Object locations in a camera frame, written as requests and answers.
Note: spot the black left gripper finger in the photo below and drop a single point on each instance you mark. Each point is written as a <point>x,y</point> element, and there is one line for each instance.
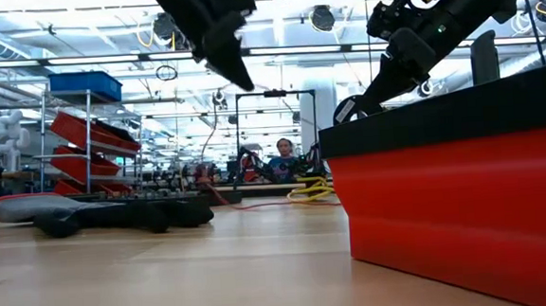
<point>229,51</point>

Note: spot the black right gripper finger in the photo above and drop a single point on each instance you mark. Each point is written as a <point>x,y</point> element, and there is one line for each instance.
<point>388,91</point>

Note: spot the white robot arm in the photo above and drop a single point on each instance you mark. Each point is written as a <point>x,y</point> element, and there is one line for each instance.
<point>8,140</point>

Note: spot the black framed robot workstation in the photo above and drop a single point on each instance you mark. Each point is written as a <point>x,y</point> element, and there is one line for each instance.
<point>274,94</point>

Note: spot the person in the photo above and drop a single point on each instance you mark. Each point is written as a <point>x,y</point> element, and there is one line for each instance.
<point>285,164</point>

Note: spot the red black collapsible box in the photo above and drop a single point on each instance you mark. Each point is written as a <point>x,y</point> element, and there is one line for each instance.
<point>447,209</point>

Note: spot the blue plastic bin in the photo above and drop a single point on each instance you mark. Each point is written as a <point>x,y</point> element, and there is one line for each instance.
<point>86,86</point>

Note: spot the metal rack with red bins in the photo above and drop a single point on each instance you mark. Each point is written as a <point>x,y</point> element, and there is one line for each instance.
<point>77,132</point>

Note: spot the grey black work glove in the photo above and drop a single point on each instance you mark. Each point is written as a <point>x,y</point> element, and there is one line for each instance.
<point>91,216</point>

